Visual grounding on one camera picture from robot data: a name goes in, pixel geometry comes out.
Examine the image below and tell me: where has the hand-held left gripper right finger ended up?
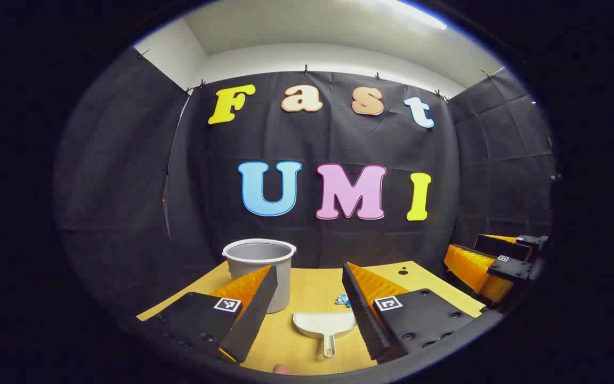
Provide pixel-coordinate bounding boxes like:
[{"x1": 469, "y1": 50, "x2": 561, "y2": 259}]
[{"x1": 342, "y1": 261, "x2": 477, "y2": 362}]

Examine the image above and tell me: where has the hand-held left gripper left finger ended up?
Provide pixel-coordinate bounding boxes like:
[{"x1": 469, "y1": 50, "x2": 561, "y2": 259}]
[{"x1": 155, "y1": 265, "x2": 278, "y2": 364}]

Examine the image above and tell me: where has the white dustpan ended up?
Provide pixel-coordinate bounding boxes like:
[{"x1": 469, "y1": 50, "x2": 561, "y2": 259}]
[{"x1": 293, "y1": 311, "x2": 358, "y2": 358}]

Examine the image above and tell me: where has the grey garbage bin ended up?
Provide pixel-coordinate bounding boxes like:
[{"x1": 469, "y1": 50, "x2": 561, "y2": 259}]
[{"x1": 222, "y1": 238, "x2": 297, "y2": 314}]

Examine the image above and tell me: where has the wooden desktop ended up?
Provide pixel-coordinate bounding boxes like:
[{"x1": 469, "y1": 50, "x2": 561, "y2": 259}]
[{"x1": 136, "y1": 260, "x2": 486, "y2": 377}]

